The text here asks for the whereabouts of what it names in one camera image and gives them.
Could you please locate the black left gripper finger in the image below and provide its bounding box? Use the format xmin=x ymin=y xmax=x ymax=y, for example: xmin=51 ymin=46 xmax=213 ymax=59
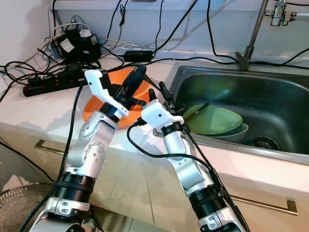
xmin=124 ymin=64 xmax=148 ymax=97

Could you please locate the orange plastic plate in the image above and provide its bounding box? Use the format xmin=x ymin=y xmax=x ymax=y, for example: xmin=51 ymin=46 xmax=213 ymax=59
xmin=83 ymin=67 xmax=153 ymax=127

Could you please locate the white kitchen cabinet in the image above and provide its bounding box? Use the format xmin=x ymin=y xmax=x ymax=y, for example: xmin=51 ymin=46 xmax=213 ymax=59
xmin=0 ymin=127 xmax=309 ymax=232

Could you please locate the small black adapter box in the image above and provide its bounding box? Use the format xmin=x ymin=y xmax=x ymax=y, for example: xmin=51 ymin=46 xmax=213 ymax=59
xmin=123 ymin=50 xmax=154 ymax=62

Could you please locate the green plate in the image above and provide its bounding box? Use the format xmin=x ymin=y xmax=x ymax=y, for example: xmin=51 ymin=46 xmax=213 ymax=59
xmin=183 ymin=103 xmax=243 ymax=137

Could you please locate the black power plug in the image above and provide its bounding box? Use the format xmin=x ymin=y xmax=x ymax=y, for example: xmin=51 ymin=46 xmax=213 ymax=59
xmin=63 ymin=62 xmax=83 ymax=80

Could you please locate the black labelled power adapter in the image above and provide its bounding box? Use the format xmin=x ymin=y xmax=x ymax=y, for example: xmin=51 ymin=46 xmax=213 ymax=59
xmin=54 ymin=29 xmax=101 ymax=62

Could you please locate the grey metal bowl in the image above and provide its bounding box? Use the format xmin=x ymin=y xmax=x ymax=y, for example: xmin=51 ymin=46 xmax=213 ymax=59
xmin=210 ymin=123 xmax=250 ymax=143

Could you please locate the black power strip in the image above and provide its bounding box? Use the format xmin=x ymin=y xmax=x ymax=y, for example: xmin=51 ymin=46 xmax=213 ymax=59
xmin=23 ymin=72 xmax=88 ymax=97

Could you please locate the stainless steel sink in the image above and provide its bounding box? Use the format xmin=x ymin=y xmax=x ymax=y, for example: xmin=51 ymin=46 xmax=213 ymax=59
xmin=154 ymin=64 xmax=309 ymax=167

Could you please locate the sink drain strainer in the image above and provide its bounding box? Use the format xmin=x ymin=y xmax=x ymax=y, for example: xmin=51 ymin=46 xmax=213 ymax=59
xmin=253 ymin=137 xmax=281 ymax=150

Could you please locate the metal faucet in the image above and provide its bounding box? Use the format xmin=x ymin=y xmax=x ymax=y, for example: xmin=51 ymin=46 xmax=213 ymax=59
xmin=236 ymin=0 xmax=273 ymax=69

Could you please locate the metal water valve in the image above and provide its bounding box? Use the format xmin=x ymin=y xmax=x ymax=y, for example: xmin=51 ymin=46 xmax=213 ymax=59
xmin=266 ymin=0 xmax=299 ymax=26

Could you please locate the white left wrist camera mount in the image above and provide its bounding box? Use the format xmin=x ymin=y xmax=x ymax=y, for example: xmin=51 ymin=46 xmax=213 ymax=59
xmin=84 ymin=69 xmax=130 ymax=118

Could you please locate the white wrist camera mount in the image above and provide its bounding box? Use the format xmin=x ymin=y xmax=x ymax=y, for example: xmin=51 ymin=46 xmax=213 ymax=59
xmin=84 ymin=69 xmax=130 ymax=118
xmin=140 ymin=99 xmax=184 ymax=129

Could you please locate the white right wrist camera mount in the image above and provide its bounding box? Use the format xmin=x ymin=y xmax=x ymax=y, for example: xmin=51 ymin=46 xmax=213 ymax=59
xmin=140 ymin=99 xmax=184 ymax=129

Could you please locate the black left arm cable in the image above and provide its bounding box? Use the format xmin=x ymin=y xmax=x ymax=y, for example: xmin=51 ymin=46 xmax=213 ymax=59
xmin=19 ymin=80 xmax=88 ymax=232

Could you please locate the black power cable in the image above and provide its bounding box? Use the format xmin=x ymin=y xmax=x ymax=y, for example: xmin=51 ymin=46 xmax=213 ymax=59
xmin=102 ymin=0 xmax=127 ymax=49
xmin=0 ymin=63 xmax=49 ymax=177
xmin=154 ymin=0 xmax=165 ymax=52
xmin=151 ymin=0 xmax=198 ymax=52
xmin=206 ymin=0 xmax=242 ymax=61

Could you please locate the white cable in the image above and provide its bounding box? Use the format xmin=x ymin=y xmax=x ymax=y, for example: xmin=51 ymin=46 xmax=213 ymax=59
xmin=47 ymin=22 xmax=86 ymax=52

